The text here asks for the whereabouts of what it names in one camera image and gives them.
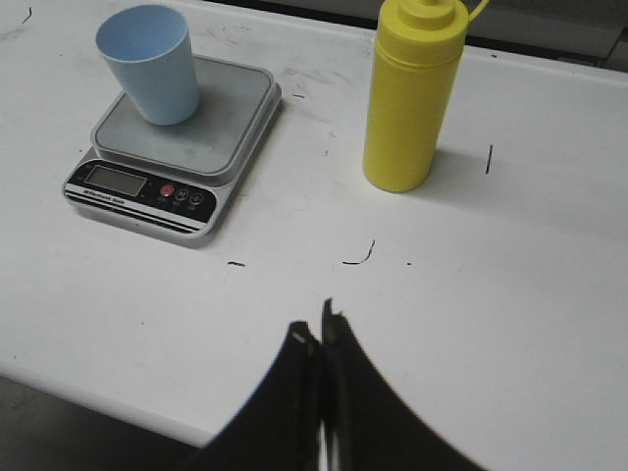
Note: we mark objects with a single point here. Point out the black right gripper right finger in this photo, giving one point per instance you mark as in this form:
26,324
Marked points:
367,425

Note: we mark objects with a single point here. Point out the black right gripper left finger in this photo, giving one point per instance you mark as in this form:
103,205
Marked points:
278,428

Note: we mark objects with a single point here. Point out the yellow squeeze bottle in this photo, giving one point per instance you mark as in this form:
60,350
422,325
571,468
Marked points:
417,50

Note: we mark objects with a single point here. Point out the light blue plastic cup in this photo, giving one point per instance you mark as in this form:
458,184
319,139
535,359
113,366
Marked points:
148,50

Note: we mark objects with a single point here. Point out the silver electronic kitchen scale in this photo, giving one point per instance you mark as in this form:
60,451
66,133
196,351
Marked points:
176,182

